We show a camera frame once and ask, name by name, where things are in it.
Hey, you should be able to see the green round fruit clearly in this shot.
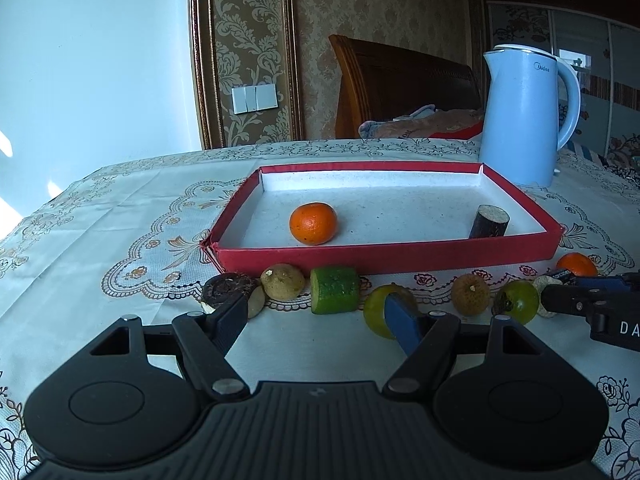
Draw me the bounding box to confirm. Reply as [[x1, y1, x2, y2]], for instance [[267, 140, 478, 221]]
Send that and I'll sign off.
[[363, 283, 419, 340], [493, 280, 540, 324]]

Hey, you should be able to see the brown wooden headboard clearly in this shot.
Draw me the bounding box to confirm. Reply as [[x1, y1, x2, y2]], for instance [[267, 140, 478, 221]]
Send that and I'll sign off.
[[328, 34, 482, 139]]

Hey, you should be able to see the orange mandarin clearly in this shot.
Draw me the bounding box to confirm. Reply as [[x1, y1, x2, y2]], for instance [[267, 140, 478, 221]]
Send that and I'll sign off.
[[556, 252, 598, 278], [289, 202, 338, 246]]

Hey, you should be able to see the gold wall moulding frame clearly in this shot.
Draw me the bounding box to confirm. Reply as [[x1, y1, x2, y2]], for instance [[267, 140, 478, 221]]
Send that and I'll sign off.
[[189, 0, 306, 150]]

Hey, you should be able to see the brown small potato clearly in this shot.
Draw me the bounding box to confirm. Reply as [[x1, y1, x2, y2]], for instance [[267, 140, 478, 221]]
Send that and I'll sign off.
[[260, 263, 306, 301]]

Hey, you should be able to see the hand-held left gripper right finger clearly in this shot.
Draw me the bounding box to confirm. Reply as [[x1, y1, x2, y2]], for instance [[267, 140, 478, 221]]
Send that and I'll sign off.
[[381, 293, 542, 397]]

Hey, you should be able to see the red shallow cardboard box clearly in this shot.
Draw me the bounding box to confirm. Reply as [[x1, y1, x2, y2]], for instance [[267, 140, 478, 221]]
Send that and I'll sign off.
[[200, 161, 564, 277]]

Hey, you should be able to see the dark purple sugarcane piece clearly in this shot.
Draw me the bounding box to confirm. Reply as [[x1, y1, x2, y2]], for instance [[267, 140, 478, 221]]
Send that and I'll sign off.
[[468, 204, 510, 240]]

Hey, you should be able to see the green cucumber piece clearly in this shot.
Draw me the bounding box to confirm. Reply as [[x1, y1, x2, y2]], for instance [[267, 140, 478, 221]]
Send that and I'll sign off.
[[310, 267, 361, 315]]

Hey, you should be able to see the tan rough longan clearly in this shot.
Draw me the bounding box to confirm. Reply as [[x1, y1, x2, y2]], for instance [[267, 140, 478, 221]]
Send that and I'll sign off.
[[451, 274, 492, 316]]

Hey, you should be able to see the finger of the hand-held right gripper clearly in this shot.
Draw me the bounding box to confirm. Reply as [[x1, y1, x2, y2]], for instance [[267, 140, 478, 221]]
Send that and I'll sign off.
[[549, 269, 640, 292], [542, 284, 607, 318]]

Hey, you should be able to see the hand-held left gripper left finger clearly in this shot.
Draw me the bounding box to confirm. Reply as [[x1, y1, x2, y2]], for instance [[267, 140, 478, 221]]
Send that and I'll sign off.
[[89, 295, 250, 401]]

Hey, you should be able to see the small pale fruit piece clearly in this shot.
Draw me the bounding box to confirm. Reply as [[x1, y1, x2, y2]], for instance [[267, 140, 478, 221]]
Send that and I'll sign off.
[[247, 286, 266, 320]]

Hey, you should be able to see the light blue electric kettle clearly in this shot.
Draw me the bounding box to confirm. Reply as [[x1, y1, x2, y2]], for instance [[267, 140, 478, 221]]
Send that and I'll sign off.
[[478, 44, 582, 187]]

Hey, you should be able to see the wardrobe with sliding doors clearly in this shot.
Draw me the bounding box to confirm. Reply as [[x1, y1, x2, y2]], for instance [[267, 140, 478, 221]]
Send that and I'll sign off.
[[487, 1, 640, 161]]

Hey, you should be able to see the crumpled bedding pile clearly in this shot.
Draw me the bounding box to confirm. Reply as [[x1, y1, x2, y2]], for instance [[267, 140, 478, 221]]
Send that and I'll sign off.
[[358, 104, 485, 140]]

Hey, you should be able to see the dark brown round fruit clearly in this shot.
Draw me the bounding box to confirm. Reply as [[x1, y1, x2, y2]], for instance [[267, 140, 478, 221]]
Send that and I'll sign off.
[[201, 273, 259, 310]]

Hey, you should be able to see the white wall switch panel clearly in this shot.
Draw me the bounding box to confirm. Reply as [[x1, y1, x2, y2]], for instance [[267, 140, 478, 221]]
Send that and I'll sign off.
[[232, 83, 279, 115]]

